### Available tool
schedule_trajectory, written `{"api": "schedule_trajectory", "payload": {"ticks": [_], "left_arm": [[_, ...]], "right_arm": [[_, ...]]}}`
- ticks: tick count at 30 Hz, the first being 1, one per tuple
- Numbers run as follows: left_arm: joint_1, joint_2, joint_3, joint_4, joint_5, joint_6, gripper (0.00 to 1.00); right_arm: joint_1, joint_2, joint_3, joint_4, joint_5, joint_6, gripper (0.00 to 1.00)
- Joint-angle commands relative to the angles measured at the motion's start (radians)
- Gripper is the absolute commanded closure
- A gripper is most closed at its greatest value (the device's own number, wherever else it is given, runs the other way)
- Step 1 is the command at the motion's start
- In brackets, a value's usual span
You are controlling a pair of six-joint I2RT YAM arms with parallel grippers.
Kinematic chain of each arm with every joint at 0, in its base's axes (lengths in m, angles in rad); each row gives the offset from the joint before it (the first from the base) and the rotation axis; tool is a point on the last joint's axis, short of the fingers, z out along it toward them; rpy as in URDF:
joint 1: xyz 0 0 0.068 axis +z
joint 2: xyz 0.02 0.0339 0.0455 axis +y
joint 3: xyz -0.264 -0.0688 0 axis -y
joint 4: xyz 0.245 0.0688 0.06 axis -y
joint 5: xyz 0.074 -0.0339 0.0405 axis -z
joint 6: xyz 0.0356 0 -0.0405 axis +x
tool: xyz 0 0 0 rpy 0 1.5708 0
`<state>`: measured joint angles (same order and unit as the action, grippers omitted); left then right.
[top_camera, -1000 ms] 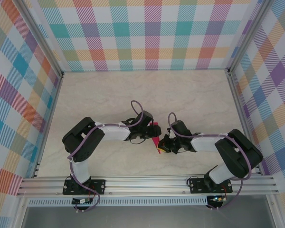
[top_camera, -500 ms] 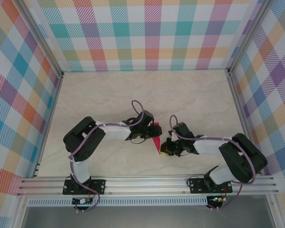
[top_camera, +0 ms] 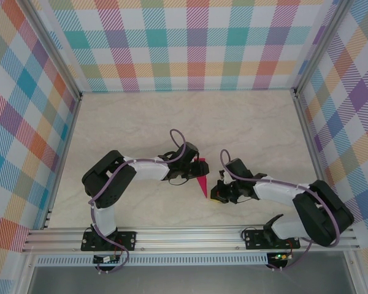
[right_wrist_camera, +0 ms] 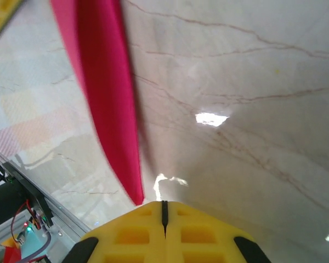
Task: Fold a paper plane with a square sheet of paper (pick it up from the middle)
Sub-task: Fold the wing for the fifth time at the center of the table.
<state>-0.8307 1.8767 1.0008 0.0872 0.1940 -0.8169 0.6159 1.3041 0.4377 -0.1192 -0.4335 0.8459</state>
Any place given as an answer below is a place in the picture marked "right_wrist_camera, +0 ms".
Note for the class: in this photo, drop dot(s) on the small circuit board green LED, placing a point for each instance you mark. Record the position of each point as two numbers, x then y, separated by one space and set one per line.
28 227

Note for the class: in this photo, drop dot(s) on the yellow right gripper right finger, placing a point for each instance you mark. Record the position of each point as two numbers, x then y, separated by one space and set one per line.
203 238

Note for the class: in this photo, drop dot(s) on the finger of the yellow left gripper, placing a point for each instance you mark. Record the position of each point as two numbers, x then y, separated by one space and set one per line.
0 16

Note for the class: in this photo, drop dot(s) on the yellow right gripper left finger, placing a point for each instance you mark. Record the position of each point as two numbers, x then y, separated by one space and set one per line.
131 235

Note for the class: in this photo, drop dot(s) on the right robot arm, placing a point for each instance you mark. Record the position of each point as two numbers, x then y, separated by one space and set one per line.
2 200

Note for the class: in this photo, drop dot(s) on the wide aluminium mounting rail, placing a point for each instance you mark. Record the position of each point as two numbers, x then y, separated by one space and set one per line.
71 222

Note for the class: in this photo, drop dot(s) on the pink paper sheet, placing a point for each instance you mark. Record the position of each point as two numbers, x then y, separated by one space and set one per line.
107 96

